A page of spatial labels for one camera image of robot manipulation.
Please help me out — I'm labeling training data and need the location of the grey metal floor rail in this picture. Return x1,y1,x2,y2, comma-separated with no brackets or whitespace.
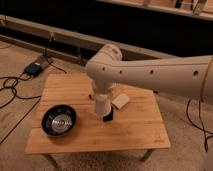
0,14,174,60

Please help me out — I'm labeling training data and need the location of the beige wooden block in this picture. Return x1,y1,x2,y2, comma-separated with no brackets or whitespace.
112,94,130,109

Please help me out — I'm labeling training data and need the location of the black bowl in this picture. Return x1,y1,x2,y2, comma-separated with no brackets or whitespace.
41,104,77,137

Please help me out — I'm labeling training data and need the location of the black eraser block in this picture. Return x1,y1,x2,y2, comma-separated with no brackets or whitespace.
103,108,113,122

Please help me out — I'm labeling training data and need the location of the wooden table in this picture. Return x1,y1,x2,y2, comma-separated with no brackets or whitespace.
24,73,172,155

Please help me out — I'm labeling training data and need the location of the black cable at right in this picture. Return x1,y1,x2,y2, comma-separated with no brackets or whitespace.
185,98,213,153

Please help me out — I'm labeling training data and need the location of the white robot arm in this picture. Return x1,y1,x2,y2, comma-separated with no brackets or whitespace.
86,44,213,104

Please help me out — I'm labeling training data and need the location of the black cable on floor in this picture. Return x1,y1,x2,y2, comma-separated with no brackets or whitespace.
0,54,68,145

